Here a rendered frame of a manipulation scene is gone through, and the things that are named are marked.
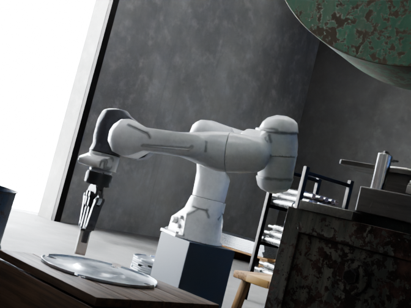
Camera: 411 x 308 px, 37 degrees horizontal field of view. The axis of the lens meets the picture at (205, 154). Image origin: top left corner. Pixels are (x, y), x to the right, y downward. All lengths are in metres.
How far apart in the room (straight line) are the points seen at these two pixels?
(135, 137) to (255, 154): 0.32
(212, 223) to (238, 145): 0.41
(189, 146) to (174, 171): 5.95
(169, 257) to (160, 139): 0.50
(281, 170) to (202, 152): 0.23
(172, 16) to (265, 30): 1.89
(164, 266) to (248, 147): 0.56
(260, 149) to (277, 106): 7.53
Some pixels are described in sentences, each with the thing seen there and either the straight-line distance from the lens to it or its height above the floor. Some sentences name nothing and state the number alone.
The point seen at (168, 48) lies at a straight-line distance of 7.26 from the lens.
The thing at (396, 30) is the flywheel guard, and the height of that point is 0.99.
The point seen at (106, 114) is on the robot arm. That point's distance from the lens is 1.72.
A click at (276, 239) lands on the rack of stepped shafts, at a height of 0.44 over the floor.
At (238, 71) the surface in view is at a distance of 8.30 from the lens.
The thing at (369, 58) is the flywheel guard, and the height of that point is 0.93.
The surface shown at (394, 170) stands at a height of 0.77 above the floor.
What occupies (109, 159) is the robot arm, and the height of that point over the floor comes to 0.63.
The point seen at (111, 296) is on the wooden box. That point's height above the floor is 0.35.
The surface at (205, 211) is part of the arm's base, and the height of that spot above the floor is 0.55.
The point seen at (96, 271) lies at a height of 0.36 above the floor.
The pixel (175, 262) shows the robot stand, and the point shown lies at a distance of 1.91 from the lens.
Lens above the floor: 0.59
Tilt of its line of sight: 4 degrees up
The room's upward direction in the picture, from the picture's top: 14 degrees clockwise
